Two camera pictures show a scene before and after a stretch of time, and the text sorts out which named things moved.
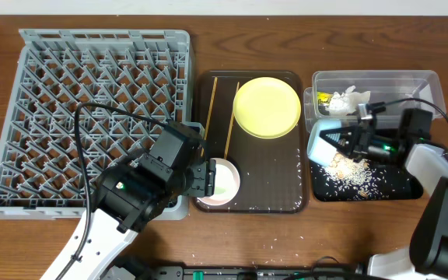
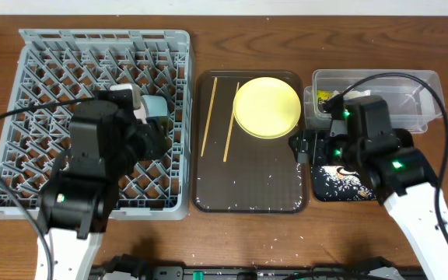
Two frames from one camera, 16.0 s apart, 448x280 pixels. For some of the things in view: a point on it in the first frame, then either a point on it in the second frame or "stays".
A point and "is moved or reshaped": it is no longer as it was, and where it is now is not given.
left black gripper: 202,178 → 155,139
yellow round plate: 267,107 stays
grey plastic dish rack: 33,171 stays
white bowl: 227,183 → 141,114
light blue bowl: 319,149 is moved or reshaped
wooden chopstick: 209,113 stays
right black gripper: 358,141 → 303,145
